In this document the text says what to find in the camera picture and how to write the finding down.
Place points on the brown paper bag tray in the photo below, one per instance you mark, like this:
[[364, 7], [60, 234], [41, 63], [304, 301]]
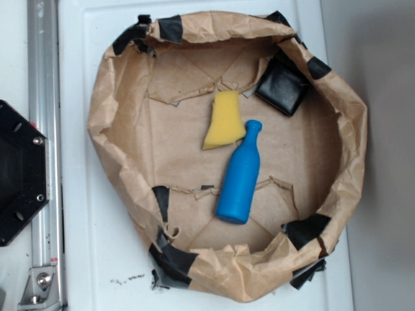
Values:
[[150, 111]]

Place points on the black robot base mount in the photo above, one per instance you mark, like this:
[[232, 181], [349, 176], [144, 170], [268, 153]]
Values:
[[24, 185]]

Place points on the blue plastic bottle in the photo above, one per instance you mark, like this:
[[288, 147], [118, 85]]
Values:
[[240, 180]]

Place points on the metal corner bracket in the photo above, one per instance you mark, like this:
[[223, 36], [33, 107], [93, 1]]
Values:
[[41, 290]]

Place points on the yellow sponge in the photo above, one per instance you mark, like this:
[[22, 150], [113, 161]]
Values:
[[226, 126]]

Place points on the black square block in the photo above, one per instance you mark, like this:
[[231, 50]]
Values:
[[282, 87]]

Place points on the aluminium extrusion rail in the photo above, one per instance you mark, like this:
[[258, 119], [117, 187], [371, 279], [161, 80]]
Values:
[[47, 229]]

